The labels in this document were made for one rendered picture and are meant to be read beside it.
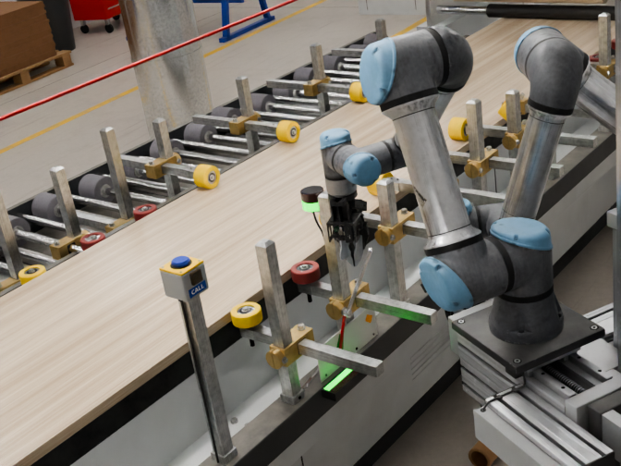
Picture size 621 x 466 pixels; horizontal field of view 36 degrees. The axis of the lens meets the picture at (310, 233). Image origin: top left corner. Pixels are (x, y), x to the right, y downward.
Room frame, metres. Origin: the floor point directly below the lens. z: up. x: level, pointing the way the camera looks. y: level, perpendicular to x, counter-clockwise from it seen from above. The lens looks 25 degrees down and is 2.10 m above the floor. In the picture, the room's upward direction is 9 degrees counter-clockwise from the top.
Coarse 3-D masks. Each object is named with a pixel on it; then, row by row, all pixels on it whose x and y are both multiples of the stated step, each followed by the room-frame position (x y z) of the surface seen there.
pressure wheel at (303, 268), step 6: (294, 264) 2.38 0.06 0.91; (300, 264) 2.38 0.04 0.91; (306, 264) 2.36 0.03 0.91; (312, 264) 2.36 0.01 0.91; (318, 264) 2.36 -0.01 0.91; (294, 270) 2.35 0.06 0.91; (300, 270) 2.34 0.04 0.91; (306, 270) 2.34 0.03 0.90; (312, 270) 2.33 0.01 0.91; (318, 270) 2.34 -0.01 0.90; (294, 276) 2.33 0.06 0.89; (300, 276) 2.32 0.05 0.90; (306, 276) 2.32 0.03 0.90; (312, 276) 2.32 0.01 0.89; (318, 276) 2.33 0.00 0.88; (300, 282) 2.32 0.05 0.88; (306, 282) 2.32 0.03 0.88; (312, 282) 2.32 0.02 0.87
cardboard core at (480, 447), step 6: (480, 444) 2.52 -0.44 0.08; (474, 450) 2.50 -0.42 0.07; (480, 450) 2.49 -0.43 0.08; (486, 450) 2.49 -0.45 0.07; (474, 456) 2.52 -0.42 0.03; (480, 456) 2.53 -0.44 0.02; (486, 456) 2.47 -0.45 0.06; (492, 456) 2.48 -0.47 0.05; (474, 462) 2.51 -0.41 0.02; (480, 462) 2.51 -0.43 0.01; (486, 462) 2.50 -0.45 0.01; (492, 462) 2.48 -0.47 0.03
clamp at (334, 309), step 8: (352, 280) 2.30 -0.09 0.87; (352, 288) 2.25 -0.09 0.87; (360, 288) 2.25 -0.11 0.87; (368, 288) 2.27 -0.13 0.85; (328, 304) 2.20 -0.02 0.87; (336, 304) 2.19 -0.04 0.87; (344, 304) 2.19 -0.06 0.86; (352, 304) 2.21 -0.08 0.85; (328, 312) 2.20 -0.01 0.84; (336, 312) 2.18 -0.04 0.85; (352, 312) 2.21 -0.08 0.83
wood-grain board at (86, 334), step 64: (512, 64) 3.95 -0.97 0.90; (320, 128) 3.52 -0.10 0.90; (384, 128) 3.40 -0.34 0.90; (192, 192) 3.06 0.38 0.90; (256, 192) 2.97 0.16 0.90; (128, 256) 2.62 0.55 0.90; (192, 256) 2.55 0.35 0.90; (256, 256) 2.48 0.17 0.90; (320, 256) 2.47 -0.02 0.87; (0, 320) 2.34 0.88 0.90; (64, 320) 2.28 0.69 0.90; (128, 320) 2.22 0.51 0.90; (0, 384) 2.01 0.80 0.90; (64, 384) 1.96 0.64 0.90; (128, 384) 1.92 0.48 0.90; (0, 448) 1.74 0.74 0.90
